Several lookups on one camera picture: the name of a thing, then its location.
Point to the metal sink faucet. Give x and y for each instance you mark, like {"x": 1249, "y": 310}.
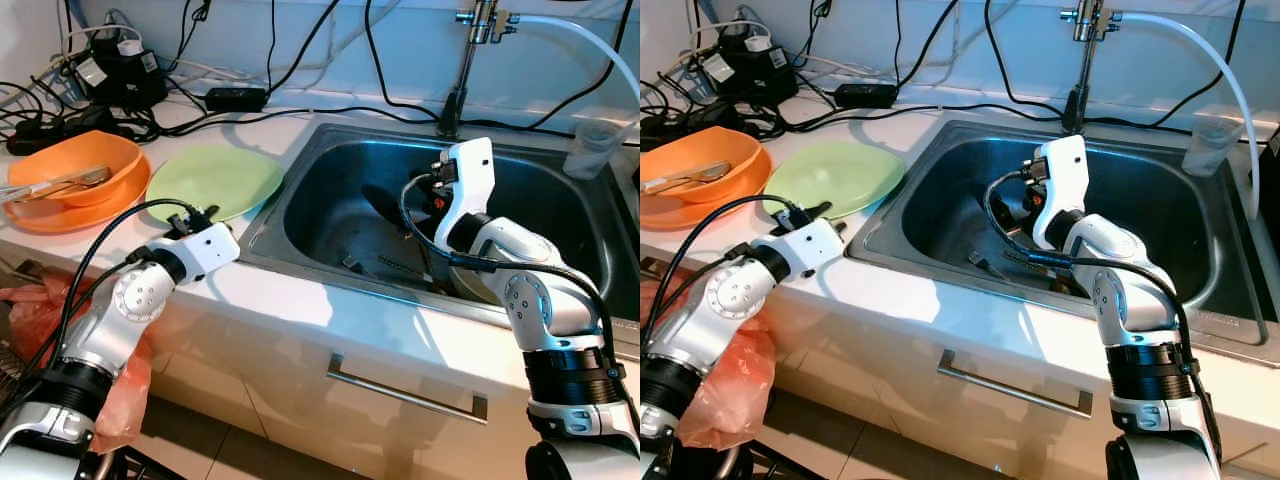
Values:
{"x": 465, "y": 85}
{"x": 1080, "y": 85}

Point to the stainless steel sink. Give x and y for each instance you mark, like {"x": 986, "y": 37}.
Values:
{"x": 1170, "y": 220}
{"x": 560, "y": 220}

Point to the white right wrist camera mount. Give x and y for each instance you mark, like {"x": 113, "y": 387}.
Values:
{"x": 470, "y": 180}
{"x": 1065, "y": 175}

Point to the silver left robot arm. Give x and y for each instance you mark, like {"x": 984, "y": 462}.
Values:
{"x": 735, "y": 295}
{"x": 135, "y": 295}

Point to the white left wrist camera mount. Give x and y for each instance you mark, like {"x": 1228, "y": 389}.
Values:
{"x": 805, "y": 245}
{"x": 205, "y": 248}

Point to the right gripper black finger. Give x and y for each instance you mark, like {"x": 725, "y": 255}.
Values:
{"x": 388, "y": 212}
{"x": 988, "y": 212}

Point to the orange plastic bowl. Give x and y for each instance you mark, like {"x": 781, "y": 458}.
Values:
{"x": 700, "y": 145}
{"x": 75, "y": 150}

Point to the black metal stand leg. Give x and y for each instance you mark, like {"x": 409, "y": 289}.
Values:
{"x": 800, "y": 470}
{"x": 150, "y": 465}

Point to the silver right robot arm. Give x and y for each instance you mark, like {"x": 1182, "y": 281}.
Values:
{"x": 1130, "y": 300}
{"x": 540, "y": 300}

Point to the black power adapter brick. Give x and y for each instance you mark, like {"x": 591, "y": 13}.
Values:
{"x": 236, "y": 98}
{"x": 865, "y": 95}

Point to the light green plate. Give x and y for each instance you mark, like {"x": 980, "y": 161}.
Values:
{"x": 215, "y": 180}
{"x": 835, "y": 175}

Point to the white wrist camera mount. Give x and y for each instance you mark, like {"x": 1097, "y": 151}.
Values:
{"x": 805, "y": 245}
{"x": 470, "y": 180}
{"x": 1065, "y": 175}
{"x": 205, "y": 248}

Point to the black power strip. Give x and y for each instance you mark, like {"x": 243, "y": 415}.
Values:
{"x": 45, "y": 135}
{"x": 685, "y": 125}

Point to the clear plastic cup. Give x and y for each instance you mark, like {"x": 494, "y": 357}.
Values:
{"x": 592, "y": 152}
{"x": 1212, "y": 150}

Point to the black countertop appliance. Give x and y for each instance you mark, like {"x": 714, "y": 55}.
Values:
{"x": 1272, "y": 180}

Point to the red plastic bag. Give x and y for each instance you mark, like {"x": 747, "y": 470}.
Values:
{"x": 125, "y": 400}
{"x": 735, "y": 390}

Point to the wooden chopstick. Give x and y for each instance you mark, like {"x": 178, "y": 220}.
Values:
{"x": 60, "y": 188}
{"x": 405, "y": 268}
{"x": 1012, "y": 262}
{"x": 680, "y": 183}

